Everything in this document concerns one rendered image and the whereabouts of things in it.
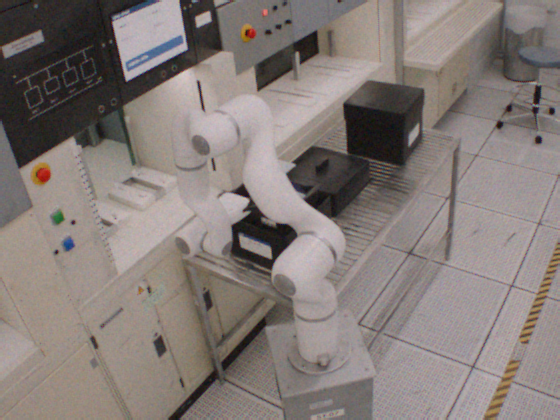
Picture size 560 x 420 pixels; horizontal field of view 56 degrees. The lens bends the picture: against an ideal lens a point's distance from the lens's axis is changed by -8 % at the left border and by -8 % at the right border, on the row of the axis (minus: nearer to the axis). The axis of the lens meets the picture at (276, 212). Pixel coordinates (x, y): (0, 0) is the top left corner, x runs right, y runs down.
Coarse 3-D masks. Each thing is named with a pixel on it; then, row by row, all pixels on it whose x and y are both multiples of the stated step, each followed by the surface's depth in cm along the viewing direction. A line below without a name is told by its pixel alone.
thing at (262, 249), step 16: (320, 192) 203; (320, 208) 197; (240, 224) 195; (240, 240) 200; (256, 240) 194; (272, 240) 189; (288, 240) 186; (240, 256) 205; (256, 256) 199; (272, 256) 194
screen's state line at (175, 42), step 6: (180, 36) 181; (168, 42) 177; (174, 42) 179; (180, 42) 181; (156, 48) 174; (162, 48) 176; (168, 48) 178; (174, 48) 180; (144, 54) 170; (150, 54) 172; (156, 54) 174; (132, 60) 167; (138, 60) 169; (144, 60) 171; (126, 66) 165; (132, 66) 168
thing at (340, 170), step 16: (304, 160) 237; (320, 160) 235; (336, 160) 234; (352, 160) 233; (368, 160) 231; (288, 176) 228; (304, 176) 226; (320, 176) 225; (336, 176) 224; (352, 176) 223; (368, 176) 234; (336, 192) 215; (352, 192) 226; (336, 208) 218
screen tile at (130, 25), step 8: (136, 16) 163; (144, 16) 166; (120, 24) 159; (128, 24) 161; (136, 24) 164; (144, 24) 167; (120, 32) 160; (128, 32) 162; (144, 32) 167; (120, 40) 161; (136, 40) 166; (144, 40) 168; (128, 48) 164; (136, 48) 167; (144, 48) 169
